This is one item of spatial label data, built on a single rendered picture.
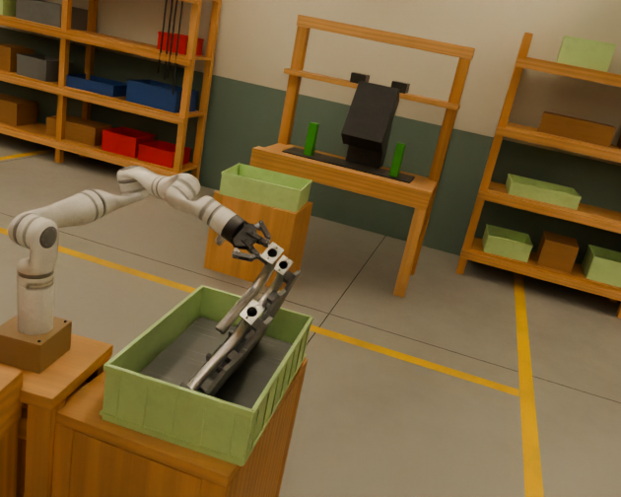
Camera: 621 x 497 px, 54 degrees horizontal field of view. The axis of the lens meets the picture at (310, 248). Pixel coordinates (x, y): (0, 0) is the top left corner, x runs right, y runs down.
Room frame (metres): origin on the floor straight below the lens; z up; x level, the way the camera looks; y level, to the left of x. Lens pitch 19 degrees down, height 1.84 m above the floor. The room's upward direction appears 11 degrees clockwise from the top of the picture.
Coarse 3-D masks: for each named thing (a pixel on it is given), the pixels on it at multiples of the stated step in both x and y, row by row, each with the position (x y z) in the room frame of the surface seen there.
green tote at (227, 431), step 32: (160, 320) 1.63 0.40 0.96; (192, 320) 1.88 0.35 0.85; (288, 320) 1.87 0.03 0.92; (128, 352) 1.44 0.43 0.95; (160, 352) 1.65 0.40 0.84; (288, 352) 1.59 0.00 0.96; (128, 384) 1.33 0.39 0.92; (160, 384) 1.31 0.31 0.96; (288, 384) 1.65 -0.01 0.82; (128, 416) 1.33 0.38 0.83; (160, 416) 1.31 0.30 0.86; (192, 416) 1.30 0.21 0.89; (224, 416) 1.28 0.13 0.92; (256, 416) 1.31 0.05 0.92; (192, 448) 1.30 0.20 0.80; (224, 448) 1.28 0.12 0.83
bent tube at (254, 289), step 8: (272, 248) 1.56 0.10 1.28; (280, 248) 1.56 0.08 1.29; (264, 256) 1.54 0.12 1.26; (272, 256) 1.60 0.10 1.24; (272, 264) 1.58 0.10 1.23; (264, 272) 1.61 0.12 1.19; (256, 280) 1.61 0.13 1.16; (264, 280) 1.61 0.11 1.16; (248, 288) 1.61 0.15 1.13; (256, 288) 1.60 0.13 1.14; (248, 296) 1.58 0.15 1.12; (240, 304) 1.55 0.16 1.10; (232, 312) 1.53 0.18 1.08; (240, 312) 1.54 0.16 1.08; (224, 320) 1.51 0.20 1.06; (232, 320) 1.52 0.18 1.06; (216, 328) 1.51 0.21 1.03; (224, 328) 1.50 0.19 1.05
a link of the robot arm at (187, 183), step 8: (176, 176) 1.68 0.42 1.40; (184, 176) 1.66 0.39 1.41; (192, 176) 1.67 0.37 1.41; (160, 184) 1.69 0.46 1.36; (168, 184) 1.69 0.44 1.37; (176, 184) 1.63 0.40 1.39; (184, 184) 1.63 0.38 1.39; (192, 184) 1.64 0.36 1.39; (160, 192) 1.68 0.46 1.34; (184, 192) 1.62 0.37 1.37; (192, 192) 1.64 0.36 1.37
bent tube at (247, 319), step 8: (248, 304) 1.39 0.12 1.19; (256, 304) 1.39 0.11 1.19; (248, 312) 1.42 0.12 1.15; (256, 312) 1.39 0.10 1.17; (248, 320) 1.36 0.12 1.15; (240, 328) 1.44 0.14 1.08; (248, 328) 1.44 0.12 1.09; (232, 336) 1.44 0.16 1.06; (240, 336) 1.44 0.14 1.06; (224, 344) 1.43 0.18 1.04; (232, 344) 1.43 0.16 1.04; (216, 352) 1.41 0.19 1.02; (224, 352) 1.41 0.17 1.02; (216, 360) 1.39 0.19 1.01; (208, 368) 1.37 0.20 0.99; (216, 368) 1.39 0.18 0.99; (200, 376) 1.35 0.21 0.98; (208, 376) 1.37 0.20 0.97; (192, 384) 1.34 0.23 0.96; (200, 384) 1.35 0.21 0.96
